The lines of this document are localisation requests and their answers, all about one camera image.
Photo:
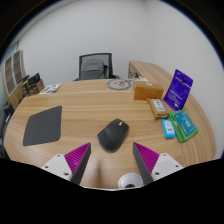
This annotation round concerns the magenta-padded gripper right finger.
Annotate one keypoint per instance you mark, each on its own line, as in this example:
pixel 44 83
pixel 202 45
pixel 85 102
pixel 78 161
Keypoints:
pixel 163 164

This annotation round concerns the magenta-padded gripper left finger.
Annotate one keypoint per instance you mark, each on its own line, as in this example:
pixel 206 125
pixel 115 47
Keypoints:
pixel 60 164

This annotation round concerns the black computer mouse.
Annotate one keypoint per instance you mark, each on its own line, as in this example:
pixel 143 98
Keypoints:
pixel 112 135

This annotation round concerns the dark grey mouse pad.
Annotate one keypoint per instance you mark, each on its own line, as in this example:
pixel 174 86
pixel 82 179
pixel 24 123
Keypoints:
pixel 43 125

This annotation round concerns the small blue packet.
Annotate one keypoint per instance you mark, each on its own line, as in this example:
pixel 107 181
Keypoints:
pixel 168 129

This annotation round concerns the white round cup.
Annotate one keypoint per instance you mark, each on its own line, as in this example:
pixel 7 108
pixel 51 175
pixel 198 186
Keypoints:
pixel 130 180

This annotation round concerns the green packet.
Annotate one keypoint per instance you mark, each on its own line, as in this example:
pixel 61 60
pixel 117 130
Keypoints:
pixel 185 125

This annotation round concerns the brown snack packet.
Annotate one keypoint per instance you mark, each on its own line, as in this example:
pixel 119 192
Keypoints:
pixel 158 108

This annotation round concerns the black padded office chair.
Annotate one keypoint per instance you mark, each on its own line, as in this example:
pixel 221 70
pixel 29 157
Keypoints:
pixel 5 126

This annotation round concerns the purple standing pouch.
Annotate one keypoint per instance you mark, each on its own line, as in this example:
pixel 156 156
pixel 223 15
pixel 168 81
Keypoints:
pixel 178 90

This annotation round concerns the white green purple leaflet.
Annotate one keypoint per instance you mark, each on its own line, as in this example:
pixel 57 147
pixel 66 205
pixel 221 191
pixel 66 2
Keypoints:
pixel 50 88

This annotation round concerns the brown cardboard box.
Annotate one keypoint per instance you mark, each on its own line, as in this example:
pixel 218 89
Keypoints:
pixel 36 88

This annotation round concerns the white paper sheet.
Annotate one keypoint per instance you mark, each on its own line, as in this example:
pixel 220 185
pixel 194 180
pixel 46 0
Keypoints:
pixel 140 79

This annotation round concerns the black box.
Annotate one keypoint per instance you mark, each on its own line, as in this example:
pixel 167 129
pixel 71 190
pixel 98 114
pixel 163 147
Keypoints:
pixel 34 79

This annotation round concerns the round grey disc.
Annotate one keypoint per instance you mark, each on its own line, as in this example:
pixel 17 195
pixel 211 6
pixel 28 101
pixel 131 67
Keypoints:
pixel 119 84

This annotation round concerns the wooden side desk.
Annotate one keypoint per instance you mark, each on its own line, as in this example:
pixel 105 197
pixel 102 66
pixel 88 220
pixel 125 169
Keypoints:
pixel 146 69

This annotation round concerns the grey backpack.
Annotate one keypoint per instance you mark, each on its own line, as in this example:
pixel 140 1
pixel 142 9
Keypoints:
pixel 93 69

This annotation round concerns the wooden shelf unit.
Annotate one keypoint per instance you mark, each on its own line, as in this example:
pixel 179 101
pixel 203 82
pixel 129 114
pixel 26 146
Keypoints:
pixel 13 71

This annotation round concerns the black mesh office chair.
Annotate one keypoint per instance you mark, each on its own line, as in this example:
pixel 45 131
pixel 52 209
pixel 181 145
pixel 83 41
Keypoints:
pixel 95 56

